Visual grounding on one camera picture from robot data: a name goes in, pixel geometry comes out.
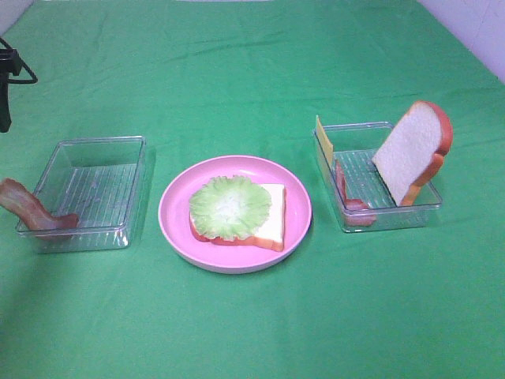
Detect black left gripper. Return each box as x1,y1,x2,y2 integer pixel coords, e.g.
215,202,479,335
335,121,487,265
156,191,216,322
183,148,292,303
0,48,21,133

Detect bacon strip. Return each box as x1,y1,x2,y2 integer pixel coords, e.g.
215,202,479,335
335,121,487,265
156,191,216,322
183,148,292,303
335,160,376,227
1,178,79,231

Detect green lettuce leaf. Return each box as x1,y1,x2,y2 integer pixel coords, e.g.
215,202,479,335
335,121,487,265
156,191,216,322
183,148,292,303
189,175,272,241

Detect bread slice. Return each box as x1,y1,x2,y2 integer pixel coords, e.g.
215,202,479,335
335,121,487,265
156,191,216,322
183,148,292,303
372,100,453,206
189,183,286,251

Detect yellow cheese slice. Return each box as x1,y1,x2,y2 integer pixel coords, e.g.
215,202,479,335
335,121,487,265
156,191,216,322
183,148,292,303
315,115,333,184

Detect left clear plastic tray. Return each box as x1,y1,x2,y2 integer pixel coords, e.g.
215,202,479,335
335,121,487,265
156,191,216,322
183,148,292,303
16,136,147,253

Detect clear plastic tray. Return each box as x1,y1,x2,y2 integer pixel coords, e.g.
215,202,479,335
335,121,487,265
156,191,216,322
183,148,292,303
312,122,442,233
16,136,147,253

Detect pink round plate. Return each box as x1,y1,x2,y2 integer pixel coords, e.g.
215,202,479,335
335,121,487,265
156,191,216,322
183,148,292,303
158,155,312,274

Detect right clear plastic tray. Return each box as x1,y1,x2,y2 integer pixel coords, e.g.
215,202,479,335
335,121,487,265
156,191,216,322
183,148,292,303
312,122,442,233

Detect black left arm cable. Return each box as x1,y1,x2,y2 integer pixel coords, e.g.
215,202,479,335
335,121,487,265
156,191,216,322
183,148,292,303
0,37,39,85

